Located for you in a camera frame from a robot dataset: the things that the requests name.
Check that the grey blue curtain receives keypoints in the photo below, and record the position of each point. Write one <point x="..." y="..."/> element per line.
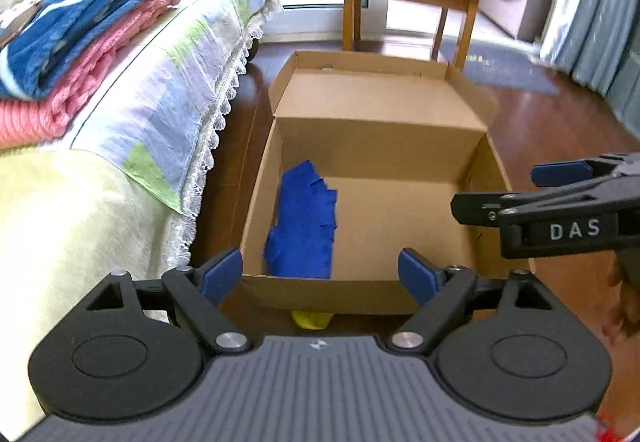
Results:
<point x="600" y="22"/>

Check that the blue grey floor mat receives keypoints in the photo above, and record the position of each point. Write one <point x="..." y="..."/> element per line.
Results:
<point x="500" y="67"/>

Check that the green covered sofa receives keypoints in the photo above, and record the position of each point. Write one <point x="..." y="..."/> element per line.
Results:
<point x="60" y="222"/>

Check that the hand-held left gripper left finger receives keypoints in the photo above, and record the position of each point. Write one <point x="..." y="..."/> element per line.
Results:
<point x="222" y="274"/>

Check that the blue shopping bag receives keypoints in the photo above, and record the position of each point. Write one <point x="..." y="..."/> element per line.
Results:
<point x="300" y="232"/>

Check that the blue striped folded blanket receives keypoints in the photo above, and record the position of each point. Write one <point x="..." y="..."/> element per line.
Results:
<point x="75" y="12"/>

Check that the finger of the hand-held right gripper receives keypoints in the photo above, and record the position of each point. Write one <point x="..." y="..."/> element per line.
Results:
<point x="475" y="208"/>
<point x="560" y="174"/>

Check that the patchwork bed sheet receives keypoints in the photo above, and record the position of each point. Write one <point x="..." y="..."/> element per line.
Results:
<point x="150" y="97"/>

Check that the yellow plastic stool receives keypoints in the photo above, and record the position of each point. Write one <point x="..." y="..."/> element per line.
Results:
<point x="312" y="319"/>

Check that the pink folded blanket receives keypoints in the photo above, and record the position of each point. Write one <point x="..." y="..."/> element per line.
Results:
<point x="75" y="87"/>

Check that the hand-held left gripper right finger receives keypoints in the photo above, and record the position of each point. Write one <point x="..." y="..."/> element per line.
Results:
<point x="417" y="274"/>

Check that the person's right hand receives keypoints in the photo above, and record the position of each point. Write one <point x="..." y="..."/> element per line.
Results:
<point x="627" y="292"/>

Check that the cardboard box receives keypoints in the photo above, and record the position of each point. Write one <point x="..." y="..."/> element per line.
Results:
<point x="400" y="147"/>

